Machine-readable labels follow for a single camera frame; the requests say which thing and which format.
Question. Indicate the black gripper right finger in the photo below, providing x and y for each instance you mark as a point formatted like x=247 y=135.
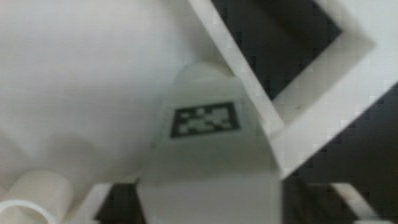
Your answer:
x=325 y=203

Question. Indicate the white square tabletop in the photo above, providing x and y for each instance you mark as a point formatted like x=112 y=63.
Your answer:
x=92 y=53

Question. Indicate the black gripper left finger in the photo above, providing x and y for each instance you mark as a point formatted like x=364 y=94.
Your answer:
x=110 y=206

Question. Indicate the white leg with tag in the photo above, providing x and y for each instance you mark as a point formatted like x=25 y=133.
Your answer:
x=210 y=179

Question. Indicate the white U-shaped fence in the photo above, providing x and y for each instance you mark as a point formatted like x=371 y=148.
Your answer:
x=345 y=80

